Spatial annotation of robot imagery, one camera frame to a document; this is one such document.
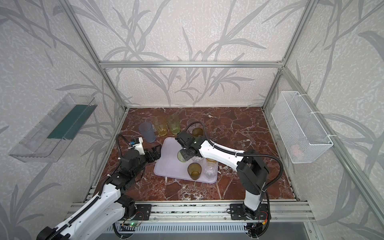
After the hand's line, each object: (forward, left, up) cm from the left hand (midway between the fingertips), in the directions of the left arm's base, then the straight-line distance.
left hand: (155, 147), depth 81 cm
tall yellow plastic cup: (+20, +2, -6) cm, 21 cm away
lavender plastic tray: (-3, -4, -16) cm, 17 cm away
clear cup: (0, -23, -13) cm, 26 cm away
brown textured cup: (-9, -22, -9) cm, 25 cm away
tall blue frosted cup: (+19, +12, -9) cm, 24 cm away
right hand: (+1, -17, -5) cm, 18 cm away
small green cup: (-6, -14, +2) cm, 16 cm away
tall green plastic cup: (+22, -7, -7) cm, 24 cm away
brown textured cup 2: (+18, -23, -11) cm, 31 cm away
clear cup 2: (+26, +10, -7) cm, 29 cm away
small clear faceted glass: (-8, -31, -13) cm, 34 cm away
